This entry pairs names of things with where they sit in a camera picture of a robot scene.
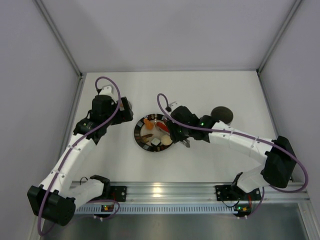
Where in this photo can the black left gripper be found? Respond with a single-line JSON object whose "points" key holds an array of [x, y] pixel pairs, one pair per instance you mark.
{"points": [[126, 110]]}

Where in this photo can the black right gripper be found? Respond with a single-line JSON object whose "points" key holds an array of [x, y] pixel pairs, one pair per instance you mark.
{"points": [[177, 132]]}

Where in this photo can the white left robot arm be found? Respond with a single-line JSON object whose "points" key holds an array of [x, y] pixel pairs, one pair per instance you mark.
{"points": [[54, 199]]}

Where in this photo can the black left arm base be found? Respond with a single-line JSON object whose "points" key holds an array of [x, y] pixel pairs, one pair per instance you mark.
{"points": [[118, 193]]}

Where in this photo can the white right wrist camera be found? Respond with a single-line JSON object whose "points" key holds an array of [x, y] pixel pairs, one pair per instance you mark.
{"points": [[172, 106]]}

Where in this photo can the metal serving tongs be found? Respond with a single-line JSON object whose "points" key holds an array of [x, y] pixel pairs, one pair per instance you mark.
{"points": [[187, 143]]}

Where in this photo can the grey cylindrical lunch container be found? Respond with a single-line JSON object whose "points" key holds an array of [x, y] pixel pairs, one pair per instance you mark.
{"points": [[222, 113]]}

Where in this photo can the black patterned round plate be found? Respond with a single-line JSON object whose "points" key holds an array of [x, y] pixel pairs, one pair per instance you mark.
{"points": [[140, 130]]}

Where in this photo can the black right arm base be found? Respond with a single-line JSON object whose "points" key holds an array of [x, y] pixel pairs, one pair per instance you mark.
{"points": [[227, 192]]}

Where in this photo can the right aluminium frame post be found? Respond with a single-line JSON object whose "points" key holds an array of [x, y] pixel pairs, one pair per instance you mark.
{"points": [[279, 34]]}

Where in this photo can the slotted grey cable duct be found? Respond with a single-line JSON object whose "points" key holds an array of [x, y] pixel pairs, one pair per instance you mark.
{"points": [[143, 209]]}

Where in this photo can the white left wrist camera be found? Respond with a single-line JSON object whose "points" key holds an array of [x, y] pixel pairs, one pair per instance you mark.
{"points": [[107, 90]]}

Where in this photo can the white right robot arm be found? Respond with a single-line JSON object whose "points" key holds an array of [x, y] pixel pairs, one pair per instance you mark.
{"points": [[274, 156]]}

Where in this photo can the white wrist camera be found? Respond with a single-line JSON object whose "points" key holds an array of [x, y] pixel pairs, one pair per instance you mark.
{"points": [[107, 90], [172, 106]]}

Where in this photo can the white steamed bun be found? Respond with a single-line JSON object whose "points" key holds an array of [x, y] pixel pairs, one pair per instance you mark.
{"points": [[166, 140]]}

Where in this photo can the red sausage piece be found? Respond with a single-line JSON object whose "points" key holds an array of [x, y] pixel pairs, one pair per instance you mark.
{"points": [[162, 126]]}

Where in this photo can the left aluminium frame post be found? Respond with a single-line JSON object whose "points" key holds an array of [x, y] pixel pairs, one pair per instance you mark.
{"points": [[40, 5]]}

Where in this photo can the brown cooked shrimp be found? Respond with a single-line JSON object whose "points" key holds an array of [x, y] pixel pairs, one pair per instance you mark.
{"points": [[145, 138]]}

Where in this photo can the black white sushi piece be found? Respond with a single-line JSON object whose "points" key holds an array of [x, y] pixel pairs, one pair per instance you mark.
{"points": [[155, 142]]}

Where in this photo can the grey container lid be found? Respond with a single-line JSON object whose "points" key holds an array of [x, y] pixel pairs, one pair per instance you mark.
{"points": [[130, 107]]}

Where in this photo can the aluminium frame post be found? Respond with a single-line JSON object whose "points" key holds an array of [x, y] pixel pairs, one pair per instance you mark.
{"points": [[279, 34], [40, 5]]}

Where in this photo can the orange carrot piece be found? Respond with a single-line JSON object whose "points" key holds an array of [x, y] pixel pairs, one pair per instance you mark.
{"points": [[148, 124]]}

